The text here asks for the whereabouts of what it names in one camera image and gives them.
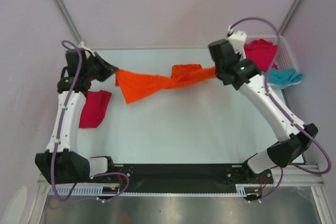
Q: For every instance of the white plastic basket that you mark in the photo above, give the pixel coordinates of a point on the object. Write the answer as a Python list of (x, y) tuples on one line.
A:
[(284, 58)]

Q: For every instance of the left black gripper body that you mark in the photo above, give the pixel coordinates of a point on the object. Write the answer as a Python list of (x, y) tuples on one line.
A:
[(91, 69)]

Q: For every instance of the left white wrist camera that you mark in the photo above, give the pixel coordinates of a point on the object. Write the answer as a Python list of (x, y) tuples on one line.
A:
[(88, 51)]

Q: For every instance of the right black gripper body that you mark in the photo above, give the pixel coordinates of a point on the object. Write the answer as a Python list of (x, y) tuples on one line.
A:
[(218, 71)]

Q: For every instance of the aluminium frame rail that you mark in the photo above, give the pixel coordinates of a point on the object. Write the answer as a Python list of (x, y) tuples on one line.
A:
[(116, 183)]

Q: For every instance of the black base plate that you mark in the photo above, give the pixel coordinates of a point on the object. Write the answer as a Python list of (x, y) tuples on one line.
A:
[(191, 178)]

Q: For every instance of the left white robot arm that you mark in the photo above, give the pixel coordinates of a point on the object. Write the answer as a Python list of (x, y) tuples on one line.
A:
[(78, 108)]

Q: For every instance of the folded crimson t shirt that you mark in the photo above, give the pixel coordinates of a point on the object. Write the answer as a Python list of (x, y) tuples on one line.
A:
[(95, 108)]

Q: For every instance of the orange t shirt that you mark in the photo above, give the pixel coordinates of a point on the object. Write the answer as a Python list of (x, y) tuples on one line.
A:
[(137, 86)]

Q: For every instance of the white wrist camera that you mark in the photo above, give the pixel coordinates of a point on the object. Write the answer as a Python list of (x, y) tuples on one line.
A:
[(88, 51), (237, 39)]

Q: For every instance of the crimson t shirt in basket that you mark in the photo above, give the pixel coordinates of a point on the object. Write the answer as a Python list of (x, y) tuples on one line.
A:
[(261, 52)]

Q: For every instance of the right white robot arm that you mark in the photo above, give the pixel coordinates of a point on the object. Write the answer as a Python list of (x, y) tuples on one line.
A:
[(293, 135)]

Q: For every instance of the teal t shirt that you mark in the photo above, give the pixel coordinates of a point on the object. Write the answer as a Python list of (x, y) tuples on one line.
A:
[(285, 77)]

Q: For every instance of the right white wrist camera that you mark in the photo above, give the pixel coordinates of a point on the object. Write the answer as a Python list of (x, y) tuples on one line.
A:
[(237, 39)]

